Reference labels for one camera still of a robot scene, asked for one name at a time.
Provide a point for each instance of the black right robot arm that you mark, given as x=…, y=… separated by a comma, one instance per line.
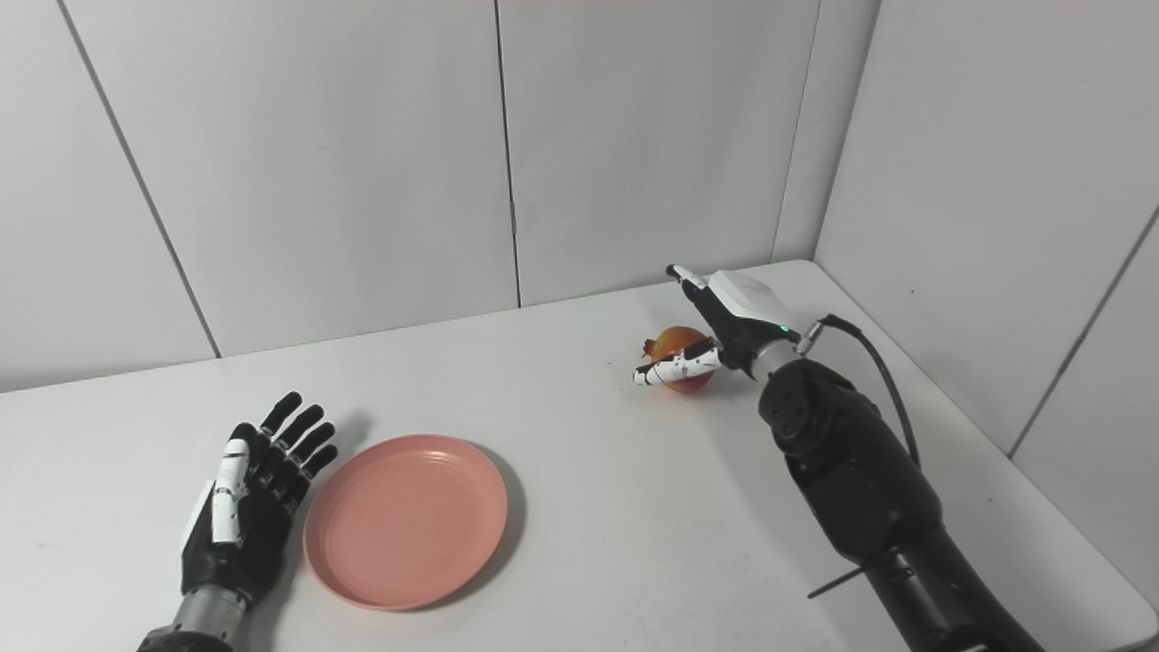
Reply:
x=860, y=480

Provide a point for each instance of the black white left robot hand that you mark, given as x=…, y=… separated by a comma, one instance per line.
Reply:
x=258, y=534

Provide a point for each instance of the red yellow pomegranate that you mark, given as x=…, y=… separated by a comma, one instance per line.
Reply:
x=677, y=342

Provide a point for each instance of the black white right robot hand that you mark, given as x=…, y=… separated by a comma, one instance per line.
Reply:
x=747, y=317

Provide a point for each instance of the pink round plate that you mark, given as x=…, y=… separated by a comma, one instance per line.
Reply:
x=403, y=521

